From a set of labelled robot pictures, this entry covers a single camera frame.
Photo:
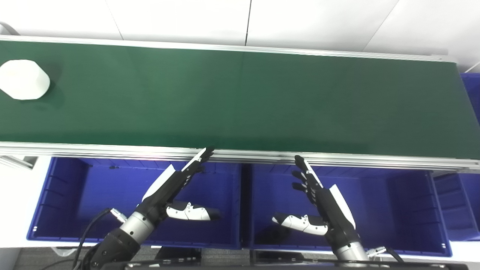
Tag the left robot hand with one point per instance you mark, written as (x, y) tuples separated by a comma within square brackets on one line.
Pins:
[(165, 191)]

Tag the white hexagonal plastic part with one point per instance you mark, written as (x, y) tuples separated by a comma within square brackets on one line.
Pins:
[(23, 79)]

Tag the blue plastic bin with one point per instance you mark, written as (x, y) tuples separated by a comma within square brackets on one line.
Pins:
[(93, 195), (473, 93), (457, 206), (393, 210)]

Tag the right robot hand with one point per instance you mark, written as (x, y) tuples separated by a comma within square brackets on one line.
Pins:
[(333, 213)]

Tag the grey conveyor end housing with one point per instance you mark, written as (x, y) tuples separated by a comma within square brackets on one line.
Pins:
[(9, 27)]

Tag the green conveyor belt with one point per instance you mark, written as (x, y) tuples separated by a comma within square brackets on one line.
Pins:
[(112, 150), (240, 101)]

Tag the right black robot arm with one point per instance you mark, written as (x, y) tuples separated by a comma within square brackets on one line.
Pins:
[(350, 253)]

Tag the aluminium conveyor support bracket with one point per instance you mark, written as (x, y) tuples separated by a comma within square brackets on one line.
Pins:
[(18, 162)]

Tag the black robot torso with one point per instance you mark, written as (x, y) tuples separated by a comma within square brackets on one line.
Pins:
[(262, 265)]

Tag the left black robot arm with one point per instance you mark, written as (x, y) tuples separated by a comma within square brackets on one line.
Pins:
[(120, 243)]

